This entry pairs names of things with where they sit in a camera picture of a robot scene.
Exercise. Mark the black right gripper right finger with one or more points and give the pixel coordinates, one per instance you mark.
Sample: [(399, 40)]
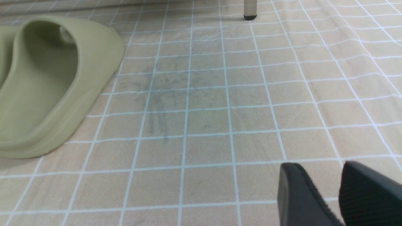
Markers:
[(369, 198)]

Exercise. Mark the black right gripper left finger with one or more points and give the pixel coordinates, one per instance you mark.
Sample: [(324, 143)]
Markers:
[(299, 201)]

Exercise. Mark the olive green rubber slipper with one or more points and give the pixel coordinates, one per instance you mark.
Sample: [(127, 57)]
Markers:
[(58, 68)]

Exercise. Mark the beige checkered floor cloth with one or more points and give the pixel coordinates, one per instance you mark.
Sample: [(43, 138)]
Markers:
[(193, 127)]

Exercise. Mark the beige rack leg black foot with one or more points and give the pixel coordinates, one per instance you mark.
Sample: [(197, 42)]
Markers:
[(250, 9)]

